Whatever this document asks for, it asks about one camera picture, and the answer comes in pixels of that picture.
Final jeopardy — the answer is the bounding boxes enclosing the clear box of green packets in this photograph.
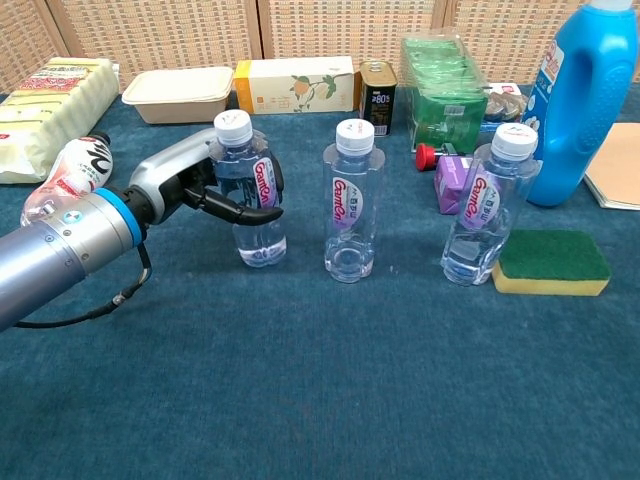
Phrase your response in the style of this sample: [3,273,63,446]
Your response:
[401,33,489,154]

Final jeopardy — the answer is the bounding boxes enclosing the blue carpet table cover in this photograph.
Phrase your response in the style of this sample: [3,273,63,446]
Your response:
[0,82,640,480]

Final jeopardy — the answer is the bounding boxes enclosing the beige lidded food container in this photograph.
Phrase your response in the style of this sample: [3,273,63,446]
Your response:
[121,66,235,125]

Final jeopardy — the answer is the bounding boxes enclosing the small purple box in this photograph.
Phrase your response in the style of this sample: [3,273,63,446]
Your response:
[433,154,476,215]

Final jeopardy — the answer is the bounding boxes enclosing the pink sports drink bottle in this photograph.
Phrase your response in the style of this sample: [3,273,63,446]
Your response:
[19,131,114,227]

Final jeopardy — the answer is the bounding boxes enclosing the gold black tin can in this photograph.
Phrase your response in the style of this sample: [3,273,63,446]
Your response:
[359,60,399,138]

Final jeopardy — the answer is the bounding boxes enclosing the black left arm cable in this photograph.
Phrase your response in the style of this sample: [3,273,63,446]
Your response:
[14,242,153,330]

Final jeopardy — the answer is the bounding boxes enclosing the yellow sponge multipack bag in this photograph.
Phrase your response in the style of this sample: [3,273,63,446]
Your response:
[0,56,120,185]

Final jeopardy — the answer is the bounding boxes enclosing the kraft spiral notebook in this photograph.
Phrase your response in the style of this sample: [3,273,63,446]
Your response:
[583,122,640,211]

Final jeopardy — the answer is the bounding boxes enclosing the green yellow scrub sponge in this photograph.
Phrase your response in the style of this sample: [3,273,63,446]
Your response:
[492,229,612,297]

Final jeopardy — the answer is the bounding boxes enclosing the clear Ganten water bottle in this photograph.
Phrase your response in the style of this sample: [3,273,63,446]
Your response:
[322,119,387,285]
[207,109,289,269]
[439,122,542,287]

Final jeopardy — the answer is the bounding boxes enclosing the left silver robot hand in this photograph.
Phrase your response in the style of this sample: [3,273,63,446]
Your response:
[127,127,287,228]

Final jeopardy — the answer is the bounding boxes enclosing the blister pack of clips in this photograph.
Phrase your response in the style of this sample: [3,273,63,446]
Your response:
[482,82,531,132]

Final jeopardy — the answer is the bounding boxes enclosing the blue detergent jug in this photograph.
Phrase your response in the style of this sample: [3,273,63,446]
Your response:
[519,0,640,208]

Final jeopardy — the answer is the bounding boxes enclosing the white orange carton box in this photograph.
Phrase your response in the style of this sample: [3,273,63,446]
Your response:
[234,55,362,117]

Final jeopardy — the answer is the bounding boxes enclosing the woven bamboo folding screen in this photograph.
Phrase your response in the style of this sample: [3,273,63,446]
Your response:
[0,0,640,96]

